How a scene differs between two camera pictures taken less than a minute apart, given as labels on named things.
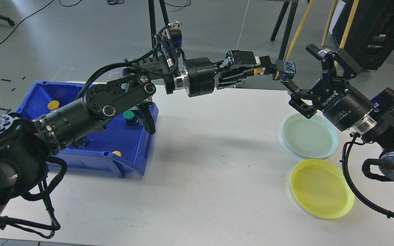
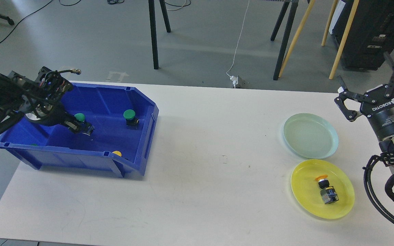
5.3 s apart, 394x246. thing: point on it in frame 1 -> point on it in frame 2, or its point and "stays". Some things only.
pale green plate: (315, 137) stays
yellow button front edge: (117, 152) stays
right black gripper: (349, 110) -> (389, 115)
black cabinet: (378, 26) stays
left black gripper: (198, 78) -> (50, 114)
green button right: (131, 119) stays
